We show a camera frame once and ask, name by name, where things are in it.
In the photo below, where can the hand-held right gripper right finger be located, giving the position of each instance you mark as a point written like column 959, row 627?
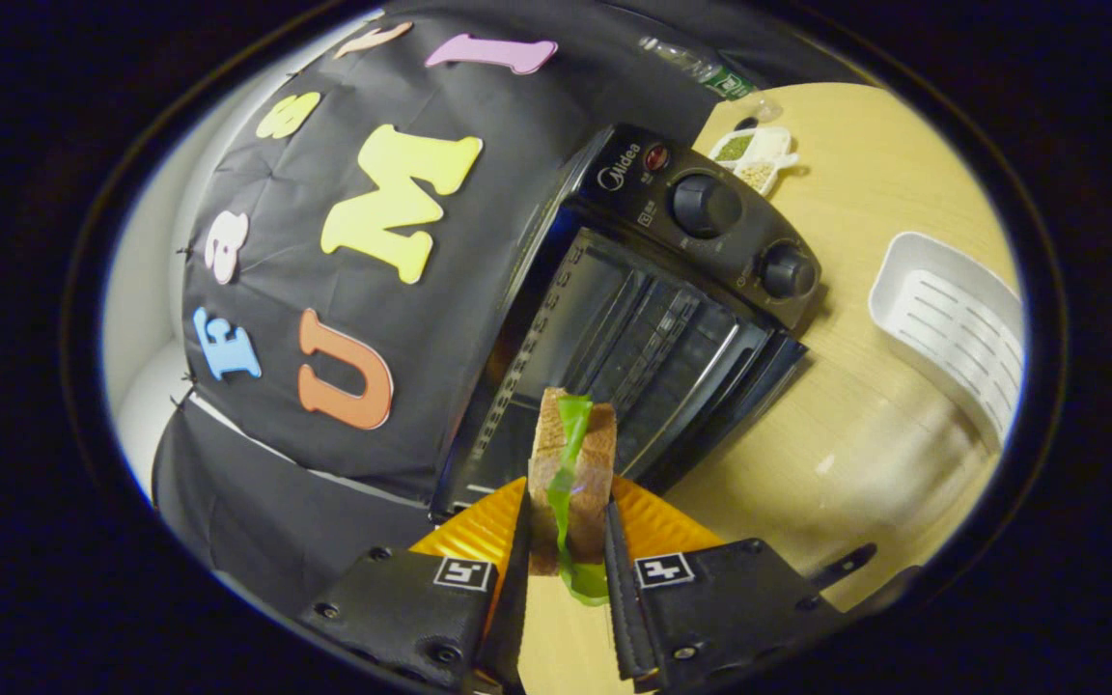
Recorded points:
column 619, row 618

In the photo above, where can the lettuce sandwich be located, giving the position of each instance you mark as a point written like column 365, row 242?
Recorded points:
column 595, row 473

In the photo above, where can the white plastic tray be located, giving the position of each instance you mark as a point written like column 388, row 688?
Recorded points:
column 952, row 319

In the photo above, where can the clear water bottle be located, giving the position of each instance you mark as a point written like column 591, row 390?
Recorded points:
column 725, row 84

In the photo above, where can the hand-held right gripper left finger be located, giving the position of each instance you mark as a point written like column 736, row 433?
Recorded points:
column 517, row 618

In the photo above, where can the black electric oven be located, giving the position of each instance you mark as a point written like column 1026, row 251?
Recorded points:
column 701, row 208

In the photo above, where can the white divided grain dish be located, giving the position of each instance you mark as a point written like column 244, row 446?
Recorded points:
column 759, row 159

